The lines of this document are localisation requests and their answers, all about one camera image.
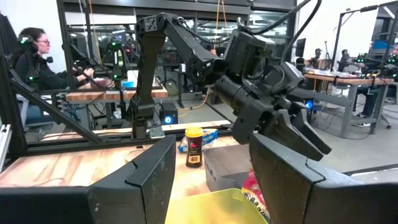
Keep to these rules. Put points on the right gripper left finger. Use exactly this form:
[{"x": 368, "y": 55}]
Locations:
[{"x": 146, "y": 193}]

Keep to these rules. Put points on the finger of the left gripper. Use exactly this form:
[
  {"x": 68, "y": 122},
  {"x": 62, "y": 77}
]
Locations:
[
  {"x": 311, "y": 130},
  {"x": 289, "y": 133}
]

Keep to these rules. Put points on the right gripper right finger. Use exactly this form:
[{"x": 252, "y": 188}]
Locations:
[{"x": 280, "y": 186}]

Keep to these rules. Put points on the red white snack bag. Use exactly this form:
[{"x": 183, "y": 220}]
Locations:
[{"x": 253, "y": 189}]

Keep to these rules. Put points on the blue patterned snack bag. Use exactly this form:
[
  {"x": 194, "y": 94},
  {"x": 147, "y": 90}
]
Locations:
[{"x": 210, "y": 138}]

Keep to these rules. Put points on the dark jar yellow lid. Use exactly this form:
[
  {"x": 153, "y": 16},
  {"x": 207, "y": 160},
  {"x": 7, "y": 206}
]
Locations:
[{"x": 194, "y": 149}]

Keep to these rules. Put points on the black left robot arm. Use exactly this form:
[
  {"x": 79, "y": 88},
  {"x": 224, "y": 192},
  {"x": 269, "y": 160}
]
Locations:
[{"x": 149, "y": 62}]

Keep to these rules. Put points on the black computer tower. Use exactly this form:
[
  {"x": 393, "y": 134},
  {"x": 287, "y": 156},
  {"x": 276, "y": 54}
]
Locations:
[{"x": 308, "y": 109}]

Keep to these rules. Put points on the grey translucent plastic bin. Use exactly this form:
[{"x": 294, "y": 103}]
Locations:
[{"x": 227, "y": 168}]

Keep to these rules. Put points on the wooden table grey legs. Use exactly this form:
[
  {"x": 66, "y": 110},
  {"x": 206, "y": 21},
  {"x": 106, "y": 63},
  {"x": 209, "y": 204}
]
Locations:
[{"x": 348, "y": 81}]

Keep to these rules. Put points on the yellow translucent plastic bin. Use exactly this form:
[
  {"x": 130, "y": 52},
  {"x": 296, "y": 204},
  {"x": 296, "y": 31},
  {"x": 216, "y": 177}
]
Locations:
[{"x": 211, "y": 211}]

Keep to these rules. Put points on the black monitor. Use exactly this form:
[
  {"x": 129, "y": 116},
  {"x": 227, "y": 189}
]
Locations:
[{"x": 300, "y": 47}]

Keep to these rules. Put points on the black computer blue light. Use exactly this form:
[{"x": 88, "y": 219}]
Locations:
[{"x": 169, "y": 113}]

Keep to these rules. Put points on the background robot arms green lights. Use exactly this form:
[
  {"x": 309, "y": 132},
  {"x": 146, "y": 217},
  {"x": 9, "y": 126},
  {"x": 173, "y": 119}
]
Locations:
[{"x": 373, "y": 67}]

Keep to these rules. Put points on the wooden background workbench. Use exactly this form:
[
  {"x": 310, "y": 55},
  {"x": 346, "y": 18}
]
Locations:
[{"x": 109, "y": 95}]

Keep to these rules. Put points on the black framed glass partition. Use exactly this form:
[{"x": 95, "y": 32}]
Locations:
[{"x": 186, "y": 6}]

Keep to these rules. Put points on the silver aluminium extrusion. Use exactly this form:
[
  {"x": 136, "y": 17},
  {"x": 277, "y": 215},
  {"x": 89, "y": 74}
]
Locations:
[{"x": 4, "y": 146}]

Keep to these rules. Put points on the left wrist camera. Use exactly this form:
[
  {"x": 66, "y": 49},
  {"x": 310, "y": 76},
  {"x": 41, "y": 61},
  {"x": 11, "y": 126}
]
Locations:
[{"x": 287, "y": 77}]

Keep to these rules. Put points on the silver metal bracket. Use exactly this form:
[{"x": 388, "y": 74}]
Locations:
[{"x": 157, "y": 133}]

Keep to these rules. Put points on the black background rig frame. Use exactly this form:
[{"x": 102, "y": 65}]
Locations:
[{"x": 337, "y": 37}]

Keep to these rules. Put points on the black aluminium table frame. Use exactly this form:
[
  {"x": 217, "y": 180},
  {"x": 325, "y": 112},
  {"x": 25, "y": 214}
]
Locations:
[{"x": 56, "y": 109}]

